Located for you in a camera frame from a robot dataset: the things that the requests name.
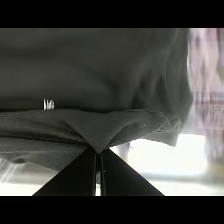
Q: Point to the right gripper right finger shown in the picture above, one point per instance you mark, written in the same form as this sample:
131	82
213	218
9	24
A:
123	183

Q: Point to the dark grey garment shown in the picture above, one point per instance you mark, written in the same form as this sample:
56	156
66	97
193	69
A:
90	76

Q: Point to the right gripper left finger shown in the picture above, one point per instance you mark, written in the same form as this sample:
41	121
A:
76	183

